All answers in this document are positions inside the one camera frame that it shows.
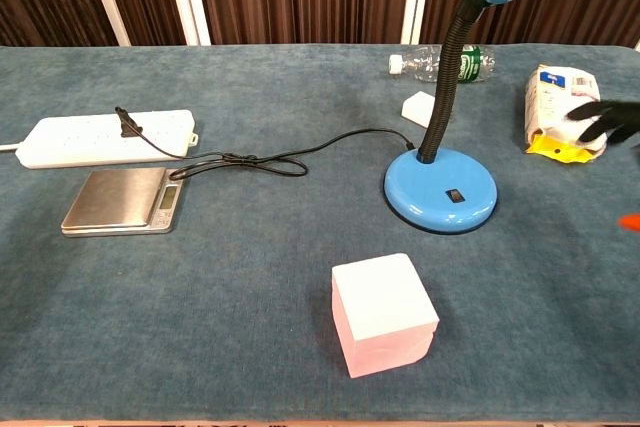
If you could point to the white yellow food bag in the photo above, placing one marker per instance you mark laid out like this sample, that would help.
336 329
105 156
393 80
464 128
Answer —
555 107

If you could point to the white power strip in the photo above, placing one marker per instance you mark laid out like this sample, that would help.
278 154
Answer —
100 139

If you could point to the white pink paper cube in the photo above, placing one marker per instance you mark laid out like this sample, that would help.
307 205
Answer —
382 312

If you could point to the teal table cloth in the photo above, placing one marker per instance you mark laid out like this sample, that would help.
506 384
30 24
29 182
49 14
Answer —
250 297

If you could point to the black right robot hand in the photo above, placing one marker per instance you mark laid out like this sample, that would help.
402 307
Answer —
617 119

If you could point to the blue desk lamp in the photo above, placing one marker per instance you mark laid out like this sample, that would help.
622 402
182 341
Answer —
440 187

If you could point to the clear plastic water bottle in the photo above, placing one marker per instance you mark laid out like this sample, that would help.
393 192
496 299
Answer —
425 63

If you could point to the silver digital kitchen scale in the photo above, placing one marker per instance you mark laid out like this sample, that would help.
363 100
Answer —
115 199

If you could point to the small white box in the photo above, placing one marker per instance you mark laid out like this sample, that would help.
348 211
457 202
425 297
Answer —
419 108

